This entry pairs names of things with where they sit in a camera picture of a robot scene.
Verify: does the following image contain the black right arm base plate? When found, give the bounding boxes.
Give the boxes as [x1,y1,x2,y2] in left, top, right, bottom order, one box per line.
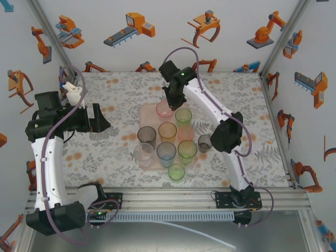
[214,191,263,211]

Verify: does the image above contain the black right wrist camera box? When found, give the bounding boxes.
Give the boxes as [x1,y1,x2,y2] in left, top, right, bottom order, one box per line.
[158,60,182,80]

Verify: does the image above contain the aluminium table edge rail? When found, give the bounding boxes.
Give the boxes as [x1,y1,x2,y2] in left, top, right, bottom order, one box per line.
[258,72,299,190]

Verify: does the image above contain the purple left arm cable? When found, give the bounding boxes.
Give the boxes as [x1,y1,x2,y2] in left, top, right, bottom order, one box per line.
[39,65,121,245]

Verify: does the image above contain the floral table cover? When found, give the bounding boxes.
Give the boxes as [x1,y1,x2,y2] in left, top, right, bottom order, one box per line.
[61,71,297,189]

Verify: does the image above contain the orange plastic glass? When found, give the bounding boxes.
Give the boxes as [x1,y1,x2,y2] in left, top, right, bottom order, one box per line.
[157,121,178,144]

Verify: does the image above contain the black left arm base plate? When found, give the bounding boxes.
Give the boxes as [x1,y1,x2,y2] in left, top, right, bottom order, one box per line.
[88,192,124,211]

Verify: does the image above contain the tall grey plastic glass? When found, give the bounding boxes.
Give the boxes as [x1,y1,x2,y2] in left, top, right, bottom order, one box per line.
[136,125,158,149]

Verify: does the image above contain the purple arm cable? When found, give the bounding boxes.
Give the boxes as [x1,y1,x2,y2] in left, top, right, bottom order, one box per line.
[165,46,275,228]
[39,65,121,245]

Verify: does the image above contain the large green plastic glass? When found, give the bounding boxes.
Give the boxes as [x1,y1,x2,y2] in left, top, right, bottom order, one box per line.
[174,108,193,128]

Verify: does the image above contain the grey metal shelf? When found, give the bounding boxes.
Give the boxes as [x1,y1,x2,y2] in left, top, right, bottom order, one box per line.
[28,219,313,252]

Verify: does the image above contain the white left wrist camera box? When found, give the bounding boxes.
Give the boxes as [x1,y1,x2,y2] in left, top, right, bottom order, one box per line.
[61,81,87,109]

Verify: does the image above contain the large clear plastic glass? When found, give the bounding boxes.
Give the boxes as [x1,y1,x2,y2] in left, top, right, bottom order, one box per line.
[133,142,155,169]

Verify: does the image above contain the aluminium frame post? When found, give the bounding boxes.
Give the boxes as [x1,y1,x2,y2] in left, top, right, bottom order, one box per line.
[258,0,313,79]
[26,0,79,79]

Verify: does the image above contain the small green plastic glass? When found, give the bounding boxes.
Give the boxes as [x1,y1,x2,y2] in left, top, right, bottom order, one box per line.
[167,163,186,183]

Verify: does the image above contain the salmon dimpled plastic glass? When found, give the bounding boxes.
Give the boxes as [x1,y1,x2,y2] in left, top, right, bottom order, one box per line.
[177,125,195,141]

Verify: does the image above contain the wide aluminium profile rail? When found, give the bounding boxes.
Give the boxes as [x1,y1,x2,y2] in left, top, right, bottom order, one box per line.
[25,186,312,211]

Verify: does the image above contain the medium green plastic glass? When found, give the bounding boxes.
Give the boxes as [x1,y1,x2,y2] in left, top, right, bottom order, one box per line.
[177,139,198,166]

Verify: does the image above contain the blue plastic glass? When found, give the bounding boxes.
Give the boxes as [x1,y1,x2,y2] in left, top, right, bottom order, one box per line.
[156,141,177,169]

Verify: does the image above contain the white slotted cable duct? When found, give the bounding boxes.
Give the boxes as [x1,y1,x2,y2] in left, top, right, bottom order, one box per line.
[86,211,235,223]

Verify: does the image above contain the small grey plastic glass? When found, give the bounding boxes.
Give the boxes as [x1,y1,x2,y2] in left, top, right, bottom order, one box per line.
[197,134,214,154]

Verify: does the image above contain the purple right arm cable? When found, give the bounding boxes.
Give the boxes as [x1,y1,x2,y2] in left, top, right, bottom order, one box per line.
[165,46,275,228]

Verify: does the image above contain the aluminium frame leg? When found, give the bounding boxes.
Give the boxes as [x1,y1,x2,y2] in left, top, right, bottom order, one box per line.
[298,209,325,252]
[14,209,36,252]

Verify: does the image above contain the pink plastic tray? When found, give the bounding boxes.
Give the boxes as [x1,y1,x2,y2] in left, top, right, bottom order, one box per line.
[138,102,197,171]

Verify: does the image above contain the pink faceted plastic glass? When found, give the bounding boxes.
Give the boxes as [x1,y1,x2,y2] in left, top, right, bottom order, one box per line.
[155,100,175,119]

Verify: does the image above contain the white plastic tube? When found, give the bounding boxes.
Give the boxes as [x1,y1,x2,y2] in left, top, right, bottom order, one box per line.
[149,219,237,250]

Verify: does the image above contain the small clear plastic glass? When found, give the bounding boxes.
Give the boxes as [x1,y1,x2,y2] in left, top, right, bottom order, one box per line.
[184,164,201,180]

